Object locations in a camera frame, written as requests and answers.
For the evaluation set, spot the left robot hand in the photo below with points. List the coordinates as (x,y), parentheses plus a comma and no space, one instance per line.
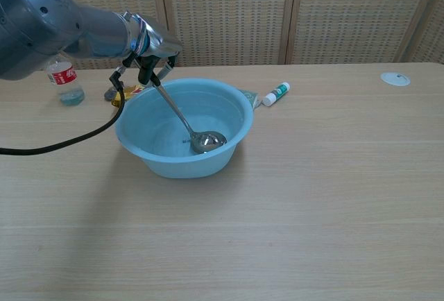
(156,42)

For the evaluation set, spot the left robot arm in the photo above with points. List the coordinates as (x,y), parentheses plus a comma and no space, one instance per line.
(52,23)

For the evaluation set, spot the light blue plastic basin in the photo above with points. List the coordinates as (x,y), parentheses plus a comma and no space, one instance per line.
(184,131)

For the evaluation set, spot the yellow snack packet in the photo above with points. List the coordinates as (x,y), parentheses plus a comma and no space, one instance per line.
(130,92)

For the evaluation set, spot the grey dark small object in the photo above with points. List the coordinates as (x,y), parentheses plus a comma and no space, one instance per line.
(110,93)

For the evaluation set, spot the clear bottle red cap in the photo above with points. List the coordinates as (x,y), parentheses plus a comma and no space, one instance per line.
(66,79)

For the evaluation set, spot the green snack packet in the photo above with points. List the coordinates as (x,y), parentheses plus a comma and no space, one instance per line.
(252,97)

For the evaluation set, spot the woven bamboo folding screen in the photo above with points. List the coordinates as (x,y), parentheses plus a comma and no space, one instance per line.
(277,16)

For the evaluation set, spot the white green glue stick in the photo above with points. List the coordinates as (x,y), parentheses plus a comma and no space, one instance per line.
(276,93)

